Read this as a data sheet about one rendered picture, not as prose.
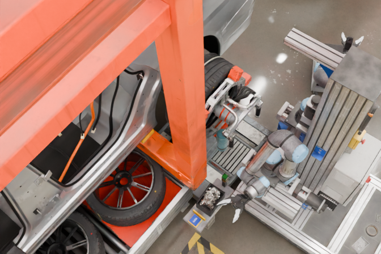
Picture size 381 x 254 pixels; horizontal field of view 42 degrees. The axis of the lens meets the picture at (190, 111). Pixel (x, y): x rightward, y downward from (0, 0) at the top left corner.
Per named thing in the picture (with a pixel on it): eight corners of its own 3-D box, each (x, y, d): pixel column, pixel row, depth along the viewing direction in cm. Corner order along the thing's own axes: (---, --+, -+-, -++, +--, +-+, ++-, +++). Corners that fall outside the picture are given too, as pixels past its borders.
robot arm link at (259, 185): (270, 186, 315) (271, 182, 307) (257, 197, 312) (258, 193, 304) (261, 177, 318) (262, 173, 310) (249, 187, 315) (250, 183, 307)
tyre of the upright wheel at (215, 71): (158, 100, 349) (170, 134, 409) (183, 119, 341) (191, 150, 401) (215, 36, 366) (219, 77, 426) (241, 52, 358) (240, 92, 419)
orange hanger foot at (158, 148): (143, 127, 410) (138, 108, 379) (192, 164, 393) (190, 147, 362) (130, 142, 404) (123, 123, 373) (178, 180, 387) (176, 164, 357)
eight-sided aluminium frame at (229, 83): (236, 98, 412) (240, 63, 364) (243, 102, 410) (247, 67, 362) (195, 144, 394) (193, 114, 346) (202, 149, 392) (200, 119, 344)
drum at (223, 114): (222, 103, 388) (222, 94, 375) (244, 118, 381) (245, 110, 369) (211, 115, 383) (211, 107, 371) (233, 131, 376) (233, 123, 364)
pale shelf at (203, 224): (217, 178, 397) (217, 177, 394) (233, 191, 392) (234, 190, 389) (183, 219, 383) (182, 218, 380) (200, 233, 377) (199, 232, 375)
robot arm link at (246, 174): (275, 122, 300) (232, 175, 323) (287, 135, 296) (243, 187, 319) (283, 119, 309) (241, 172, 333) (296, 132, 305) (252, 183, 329)
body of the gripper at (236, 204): (238, 214, 307) (253, 202, 310) (237, 208, 300) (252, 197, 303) (230, 205, 311) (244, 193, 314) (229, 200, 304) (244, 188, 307)
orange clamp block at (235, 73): (231, 75, 368) (236, 65, 363) (239, 80, 365) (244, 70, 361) (227, 77, 362) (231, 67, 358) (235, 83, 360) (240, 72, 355)
